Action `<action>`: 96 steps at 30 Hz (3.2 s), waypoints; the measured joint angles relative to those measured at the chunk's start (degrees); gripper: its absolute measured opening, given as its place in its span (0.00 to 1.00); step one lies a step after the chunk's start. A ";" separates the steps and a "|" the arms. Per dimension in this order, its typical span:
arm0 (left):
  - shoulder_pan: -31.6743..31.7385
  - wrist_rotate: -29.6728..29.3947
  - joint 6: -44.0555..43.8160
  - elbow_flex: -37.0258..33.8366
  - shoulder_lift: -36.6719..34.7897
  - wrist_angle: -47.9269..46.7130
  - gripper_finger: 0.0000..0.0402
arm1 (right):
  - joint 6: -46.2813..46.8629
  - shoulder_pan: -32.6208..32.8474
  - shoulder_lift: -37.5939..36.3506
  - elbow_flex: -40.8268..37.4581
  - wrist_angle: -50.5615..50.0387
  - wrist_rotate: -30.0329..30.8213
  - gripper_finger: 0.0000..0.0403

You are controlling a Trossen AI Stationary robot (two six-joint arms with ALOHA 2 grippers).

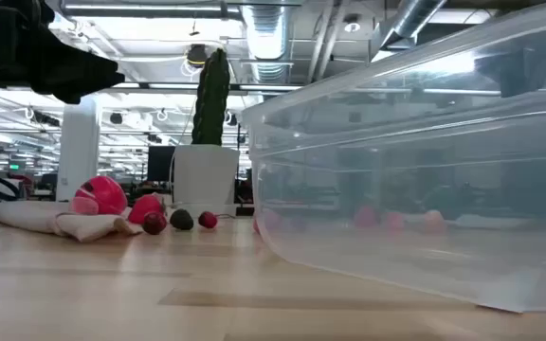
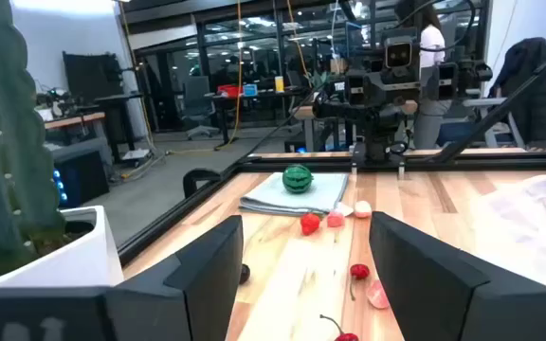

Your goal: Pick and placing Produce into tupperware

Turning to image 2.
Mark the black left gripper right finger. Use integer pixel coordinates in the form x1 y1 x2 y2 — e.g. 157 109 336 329
369 211 546 341

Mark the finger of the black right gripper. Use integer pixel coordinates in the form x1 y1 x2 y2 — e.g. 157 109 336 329
343 70 367 106
436 63 460 101

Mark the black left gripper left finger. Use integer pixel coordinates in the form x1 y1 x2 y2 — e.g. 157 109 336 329
111 215 245 341

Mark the pink toy fruit slice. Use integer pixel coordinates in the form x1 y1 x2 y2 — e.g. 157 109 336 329
365 278 391 311

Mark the dark red toy cherry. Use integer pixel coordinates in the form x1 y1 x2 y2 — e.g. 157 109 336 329
319 314 360 341
348 263 372 302

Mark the pale pink toy peach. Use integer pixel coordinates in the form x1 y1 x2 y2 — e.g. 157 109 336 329
354 200 373 220

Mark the green striped toy watermelon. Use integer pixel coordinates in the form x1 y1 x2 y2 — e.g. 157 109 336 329
282 163 315 195

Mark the pink toy fruit chunk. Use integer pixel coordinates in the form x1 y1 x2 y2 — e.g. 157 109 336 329
326 209 347 229

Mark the red toy strawberry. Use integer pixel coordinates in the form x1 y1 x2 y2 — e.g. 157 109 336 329
300 212 322 237

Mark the clear plastic tupperware container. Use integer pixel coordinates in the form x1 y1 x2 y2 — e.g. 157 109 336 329
470 173 546 291

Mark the person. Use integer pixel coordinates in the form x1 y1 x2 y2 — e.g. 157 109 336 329
393 0 450 151

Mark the grey folded cloth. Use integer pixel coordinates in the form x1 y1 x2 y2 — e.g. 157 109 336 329
239 171 355 218

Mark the black office table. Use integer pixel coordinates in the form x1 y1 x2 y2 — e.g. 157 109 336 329
209 87 312 148

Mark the red bin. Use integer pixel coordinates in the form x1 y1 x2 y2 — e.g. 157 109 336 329
216 83 246 99

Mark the white faceted plant pot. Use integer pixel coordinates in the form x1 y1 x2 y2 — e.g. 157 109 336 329
0 206 126 289

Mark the black computer tower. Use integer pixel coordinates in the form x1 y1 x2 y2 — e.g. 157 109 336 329
51 150 111 210

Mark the grey office chair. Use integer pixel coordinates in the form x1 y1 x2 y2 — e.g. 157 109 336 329
181 75 221 141

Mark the black standing desk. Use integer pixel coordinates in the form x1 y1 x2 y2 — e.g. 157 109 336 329
93 92 147 152

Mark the black panel board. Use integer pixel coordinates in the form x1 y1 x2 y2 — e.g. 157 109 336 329
62 50 125 103

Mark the green artificial cactus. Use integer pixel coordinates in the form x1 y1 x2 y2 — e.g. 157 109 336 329
0 0 68 280

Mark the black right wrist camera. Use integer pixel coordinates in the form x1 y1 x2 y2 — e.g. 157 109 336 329
382 36 415 71

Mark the black clamp bracket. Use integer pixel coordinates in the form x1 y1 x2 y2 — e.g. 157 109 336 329
182 167 223 200

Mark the black aluminium table frame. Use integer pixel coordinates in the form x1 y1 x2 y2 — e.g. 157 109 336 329
118 13 546 266

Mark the yellow hanging cable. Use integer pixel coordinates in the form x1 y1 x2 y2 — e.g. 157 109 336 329
230 0 246 146

